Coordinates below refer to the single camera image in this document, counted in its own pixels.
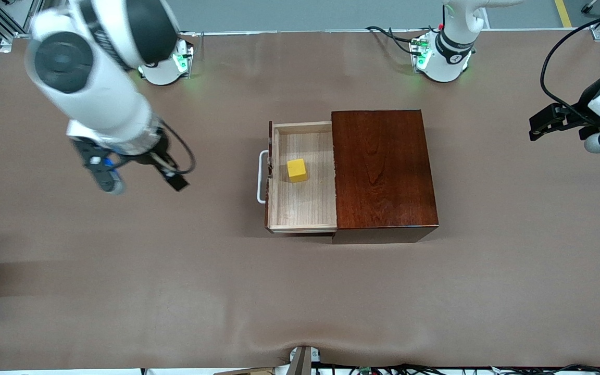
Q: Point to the yellow cube block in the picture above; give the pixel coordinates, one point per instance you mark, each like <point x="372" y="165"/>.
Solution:
<point x="297" y="170"/>

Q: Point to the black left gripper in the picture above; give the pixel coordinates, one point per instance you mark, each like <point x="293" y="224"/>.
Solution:
<point x="583" y="111"/>

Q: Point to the dark brown wooden cabinet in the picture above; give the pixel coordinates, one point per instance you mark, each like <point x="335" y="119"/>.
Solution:
<point x="383" y="166"/>

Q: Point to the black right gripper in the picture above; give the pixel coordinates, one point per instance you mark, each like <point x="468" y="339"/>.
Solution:
<point x="152" y="154"/>

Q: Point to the brown table cloth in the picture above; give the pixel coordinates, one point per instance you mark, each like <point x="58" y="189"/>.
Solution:
<point x="227" y="286"/>

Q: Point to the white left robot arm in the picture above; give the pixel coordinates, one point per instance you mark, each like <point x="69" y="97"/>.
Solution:
<point x="448" y="57"/>

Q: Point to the brown cardboard piece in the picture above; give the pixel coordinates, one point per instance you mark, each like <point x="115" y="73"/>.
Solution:
<point x="245" y="372"/>

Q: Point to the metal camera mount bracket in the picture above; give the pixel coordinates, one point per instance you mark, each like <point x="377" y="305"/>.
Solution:
<point x="301" y="360"/>

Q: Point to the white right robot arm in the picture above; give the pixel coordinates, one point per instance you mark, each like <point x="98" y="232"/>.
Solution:
<point x="97" y="88"/>

